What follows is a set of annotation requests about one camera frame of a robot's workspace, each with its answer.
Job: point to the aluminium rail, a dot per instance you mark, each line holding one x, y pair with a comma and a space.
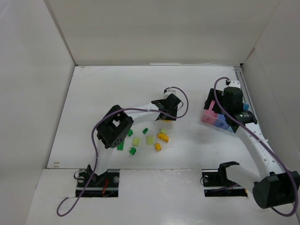
246, 95

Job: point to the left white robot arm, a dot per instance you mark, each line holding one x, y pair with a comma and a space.
113, 128

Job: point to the green square lego brick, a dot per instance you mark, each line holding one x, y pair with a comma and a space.
130, 133

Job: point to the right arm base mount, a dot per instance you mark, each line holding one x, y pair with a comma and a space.
216, 183

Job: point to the light green lego middle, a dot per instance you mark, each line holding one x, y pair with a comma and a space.
150, 140

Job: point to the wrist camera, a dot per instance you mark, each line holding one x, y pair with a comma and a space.
168, 92
233, 83

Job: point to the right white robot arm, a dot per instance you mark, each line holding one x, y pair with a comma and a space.
275, 184

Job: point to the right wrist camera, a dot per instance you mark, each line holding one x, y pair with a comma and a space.
233, 83

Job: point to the light green lego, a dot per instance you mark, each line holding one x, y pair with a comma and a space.
163, 131
150, 140
136, 141

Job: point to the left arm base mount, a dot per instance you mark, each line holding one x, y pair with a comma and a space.
105, 185

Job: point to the orange small lego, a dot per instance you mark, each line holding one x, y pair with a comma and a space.
158, 147

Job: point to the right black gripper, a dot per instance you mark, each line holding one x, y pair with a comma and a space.
213, 103

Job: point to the orange long lego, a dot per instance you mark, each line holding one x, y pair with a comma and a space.
163, 137

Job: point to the light green lego left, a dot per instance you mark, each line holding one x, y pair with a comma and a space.
136, 141

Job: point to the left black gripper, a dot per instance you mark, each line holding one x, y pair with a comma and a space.
169, 112

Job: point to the green lego plate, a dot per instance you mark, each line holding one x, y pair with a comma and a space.
120, 146

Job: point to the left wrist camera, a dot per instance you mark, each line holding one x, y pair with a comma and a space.
168, 92

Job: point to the small dark green lego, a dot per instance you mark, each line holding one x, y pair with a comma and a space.
145, 131

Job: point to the light green lego right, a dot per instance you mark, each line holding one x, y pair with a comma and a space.
163, 131

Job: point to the pink container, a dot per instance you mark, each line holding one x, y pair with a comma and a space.
209, 116

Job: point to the purple container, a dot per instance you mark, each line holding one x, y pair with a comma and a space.
220, 122

